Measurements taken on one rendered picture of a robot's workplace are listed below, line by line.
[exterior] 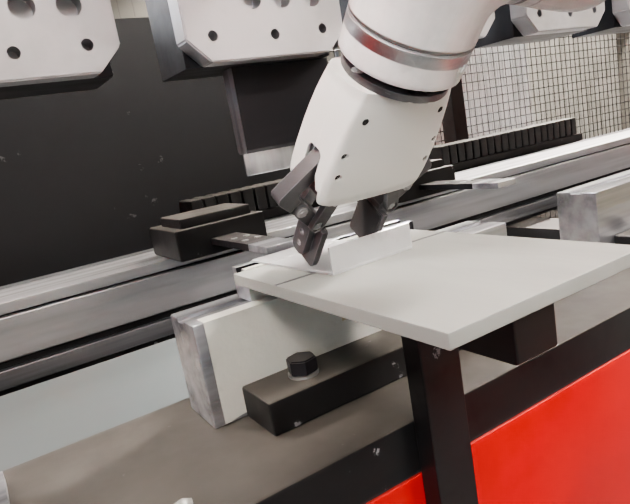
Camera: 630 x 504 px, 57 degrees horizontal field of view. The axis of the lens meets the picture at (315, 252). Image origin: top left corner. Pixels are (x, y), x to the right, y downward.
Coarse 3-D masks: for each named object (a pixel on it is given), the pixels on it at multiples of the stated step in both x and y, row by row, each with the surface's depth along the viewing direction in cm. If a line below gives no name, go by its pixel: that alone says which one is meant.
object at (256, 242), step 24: (168, 216) 76; (192, 216) 71; (216, 216) 72; (240, 216) 73; (168, 240) 71; (192, 240) 70; (216, 240) 70; (240, 240) 65; (264, 240) 63; (288, 240) 60
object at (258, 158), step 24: (240, 72) 51; (264, 72) 52; (288, 72) 53; (312, 72) 54; (240, 96) 51; (264, 96) 52; (288, 96) 53; (240, 120) 51; (264, 120) 52; (288, 120) 54; (240, 144) 52; (264, 144) 52; (288, 144) 54; (264, 168) 54
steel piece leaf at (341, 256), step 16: (352, 240) 45; (368, 240) 46; (384, 240) 47; (400, 240) 48; (320, 256) 51; (336, 256) 44; (352, 256) 45; (368, 256) 46; (384, 256) 47; (320, 272) 46; (336, 272) 44
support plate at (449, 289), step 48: (432, 240) 50; (480, 240) 47; (528, 240) 44; (288, 288) 43; (336, 288) 40; (384, 288) 38; (432, 288) 37; (480, 288) 35; (528, 288) 33; (576, 288) 34; (432, 336) 30; (480, 336) 30
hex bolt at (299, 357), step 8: (304, 352) 52; (288, 360) 51; (296, 360) 50; (304, 360) 50; (312, 360) 50; (288, 368) 51; (296, 368) 50; (304, 368) 50; (312, 368) 50; (288, 376) 51; (296, 376) 50; (304, 376) 50; (312, 376) 50
